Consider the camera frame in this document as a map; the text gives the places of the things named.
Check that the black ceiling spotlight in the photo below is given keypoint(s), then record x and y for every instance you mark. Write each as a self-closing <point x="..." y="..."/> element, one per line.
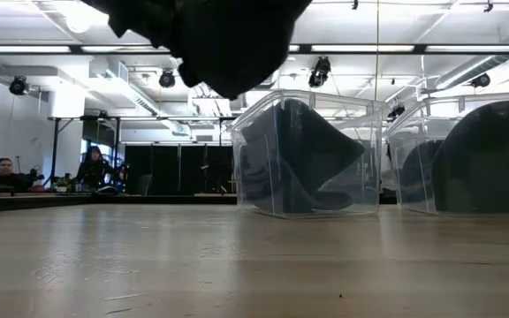
<point x="320" y="71"/>
<point x="166" y="78"/>
<point x="480" y="80"/>
<point x="18" y="85"/>
<point x="396" y="111"/>

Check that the dark green cap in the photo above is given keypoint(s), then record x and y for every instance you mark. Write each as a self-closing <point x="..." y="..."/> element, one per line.
<point x="480" y="168"/>

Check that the grey ceiling duct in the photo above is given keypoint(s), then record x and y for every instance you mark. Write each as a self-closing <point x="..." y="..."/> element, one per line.
<point x="480" y="66"/>

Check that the black room partition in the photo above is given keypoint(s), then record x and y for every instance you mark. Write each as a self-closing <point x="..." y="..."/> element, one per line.
<point x="166" y="170"/>

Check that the black metal table frame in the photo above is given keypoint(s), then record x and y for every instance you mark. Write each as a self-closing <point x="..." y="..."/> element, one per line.
<point x="104" y="201"/>

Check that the person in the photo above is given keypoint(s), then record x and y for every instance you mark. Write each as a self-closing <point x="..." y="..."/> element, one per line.
<point x="93" y="170"/>
<point x="5" y="174"/>

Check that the washed dark grey cap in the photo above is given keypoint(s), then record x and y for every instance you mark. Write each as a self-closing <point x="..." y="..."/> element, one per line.
<point x="237" y="44"/>

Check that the black overhead frame bar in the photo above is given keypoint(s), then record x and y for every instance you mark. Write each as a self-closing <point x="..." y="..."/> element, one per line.
<point x="419" y="48"/>

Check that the small distant plant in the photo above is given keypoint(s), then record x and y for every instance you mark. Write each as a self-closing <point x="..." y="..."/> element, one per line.
<point x="64" y="183"/>

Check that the dark blue cap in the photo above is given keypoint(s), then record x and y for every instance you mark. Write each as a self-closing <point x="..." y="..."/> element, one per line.
<point x="307" y="150"/>

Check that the clear plastic bin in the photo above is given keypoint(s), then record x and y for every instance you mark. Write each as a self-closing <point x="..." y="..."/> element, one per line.
<point x="369" y="185"/>
<point x="413" y="128"/>

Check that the black room stand frame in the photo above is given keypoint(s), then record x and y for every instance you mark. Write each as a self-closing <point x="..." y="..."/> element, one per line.
<point x="55" y="150"/>

